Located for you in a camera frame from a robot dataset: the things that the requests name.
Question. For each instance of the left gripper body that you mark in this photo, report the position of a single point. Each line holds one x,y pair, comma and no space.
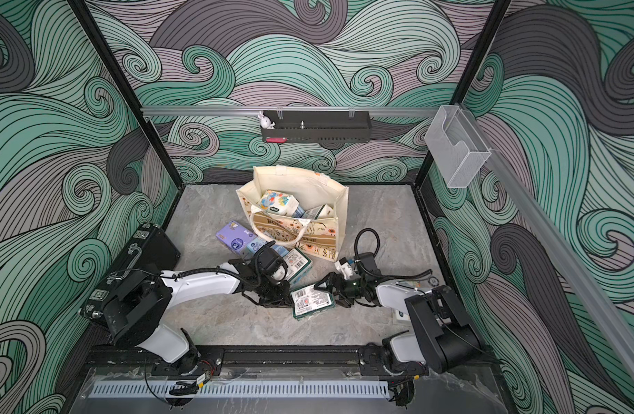
272,294

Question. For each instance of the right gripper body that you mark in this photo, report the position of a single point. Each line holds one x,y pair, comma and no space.
352,288

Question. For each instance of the green barcode tissue pack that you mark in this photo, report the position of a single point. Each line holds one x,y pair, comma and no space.
308,301

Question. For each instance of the green white tissue pack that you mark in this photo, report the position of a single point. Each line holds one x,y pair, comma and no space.
299,265

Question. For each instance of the purple tissue pack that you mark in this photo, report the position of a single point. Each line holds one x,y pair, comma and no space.
235,236

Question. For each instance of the colourful splash tissue pack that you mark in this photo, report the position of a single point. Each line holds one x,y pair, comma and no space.
279,203

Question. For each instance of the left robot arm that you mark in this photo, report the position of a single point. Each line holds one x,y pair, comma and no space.
173,344

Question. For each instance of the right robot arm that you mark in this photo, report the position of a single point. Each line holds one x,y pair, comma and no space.
442,334

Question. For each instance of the floral canvas tote bag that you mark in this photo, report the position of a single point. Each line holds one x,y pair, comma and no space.
321,238

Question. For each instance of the light blue tissue pack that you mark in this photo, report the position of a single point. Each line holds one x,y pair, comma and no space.
253,246

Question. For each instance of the black hard carry case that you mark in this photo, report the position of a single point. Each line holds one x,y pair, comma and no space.
125,259

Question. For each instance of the white bunny figurine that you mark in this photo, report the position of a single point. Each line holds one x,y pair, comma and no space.
265,122

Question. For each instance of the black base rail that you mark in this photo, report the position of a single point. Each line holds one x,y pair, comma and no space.
367,360

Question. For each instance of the clear plastic wall bin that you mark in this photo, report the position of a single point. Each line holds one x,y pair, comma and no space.
457,145

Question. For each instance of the white cable duct strip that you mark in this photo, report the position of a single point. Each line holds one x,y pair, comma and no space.
245,389

